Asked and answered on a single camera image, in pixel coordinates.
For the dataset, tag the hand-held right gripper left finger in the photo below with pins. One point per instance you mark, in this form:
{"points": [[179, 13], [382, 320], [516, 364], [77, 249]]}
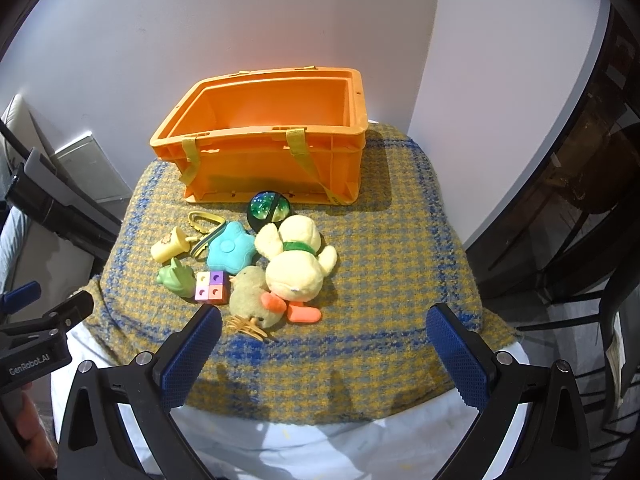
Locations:
{"points": [[192, 355]]}

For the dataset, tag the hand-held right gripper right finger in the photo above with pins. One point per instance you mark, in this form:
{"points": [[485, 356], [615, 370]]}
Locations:
{"points": [[457, 360]]}

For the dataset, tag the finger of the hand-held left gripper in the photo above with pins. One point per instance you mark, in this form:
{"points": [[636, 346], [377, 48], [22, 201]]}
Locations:
{"points": [[67, 312], [22, 294]]}

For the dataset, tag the pink purple cube block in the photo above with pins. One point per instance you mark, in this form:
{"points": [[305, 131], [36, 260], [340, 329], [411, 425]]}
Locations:
{"points": [[212, 287]]}

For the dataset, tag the green rubber toy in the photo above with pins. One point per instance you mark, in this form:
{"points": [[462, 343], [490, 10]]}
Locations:
{"points": [[177, 280]]}

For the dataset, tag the olive chick plush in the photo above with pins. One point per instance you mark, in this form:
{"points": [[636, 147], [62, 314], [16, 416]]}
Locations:
{"points": [[250, 292]]}

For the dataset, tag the yellow toy cup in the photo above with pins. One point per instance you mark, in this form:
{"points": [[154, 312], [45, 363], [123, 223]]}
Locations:
{"points": [[167, 247]]}

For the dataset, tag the yellow duck plush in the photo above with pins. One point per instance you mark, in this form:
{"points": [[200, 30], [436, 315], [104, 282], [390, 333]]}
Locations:
{"points": [[292, 270]]}

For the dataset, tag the black green glitter ball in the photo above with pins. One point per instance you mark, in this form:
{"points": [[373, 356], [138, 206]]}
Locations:
{"points": [[267, 207]]}

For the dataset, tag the orange plastic crate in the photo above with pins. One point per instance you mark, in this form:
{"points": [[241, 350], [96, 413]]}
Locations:
{"points": [[260, 170]]}

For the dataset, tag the person's left hand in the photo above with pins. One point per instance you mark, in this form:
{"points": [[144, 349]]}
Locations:
{"points": [[30, 430]]}

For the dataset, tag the teal star toy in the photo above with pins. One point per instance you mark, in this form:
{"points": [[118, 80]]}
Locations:
{"points": [[230, 250]]}

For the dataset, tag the yellow blue plaid blanket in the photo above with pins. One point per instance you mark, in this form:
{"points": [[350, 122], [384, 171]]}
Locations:
{"points": [[380, 270]]}

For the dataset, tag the yellow cookie cutter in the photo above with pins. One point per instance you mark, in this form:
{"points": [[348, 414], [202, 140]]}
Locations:
{"points": [[202, 220]]}

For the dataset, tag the grey metal panel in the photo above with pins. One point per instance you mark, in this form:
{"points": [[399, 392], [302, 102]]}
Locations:
{"points": [[95, 170]]}

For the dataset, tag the beige padded furniture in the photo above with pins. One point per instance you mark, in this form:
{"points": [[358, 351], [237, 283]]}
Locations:
{"points": [[20, 120]]}

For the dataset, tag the dark wooden furniture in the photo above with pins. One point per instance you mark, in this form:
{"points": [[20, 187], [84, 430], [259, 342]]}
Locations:
{"points": [[575, 210]]}

